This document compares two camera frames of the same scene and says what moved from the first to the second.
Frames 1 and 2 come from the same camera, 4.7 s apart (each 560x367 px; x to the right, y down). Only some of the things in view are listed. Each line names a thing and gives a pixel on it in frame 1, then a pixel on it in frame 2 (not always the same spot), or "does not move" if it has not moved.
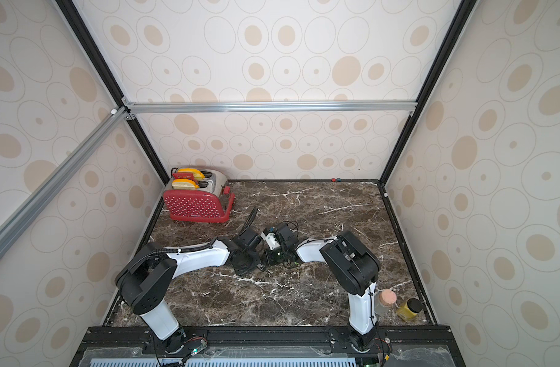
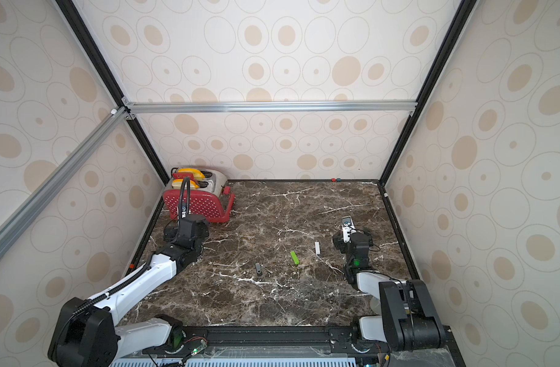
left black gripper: [241, 271] → [170, 232]
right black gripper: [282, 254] → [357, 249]
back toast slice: [197, 175] does not move
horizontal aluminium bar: [248, 106] does not move
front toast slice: [183, 184] does not move
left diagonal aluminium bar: [8, 233] does not move
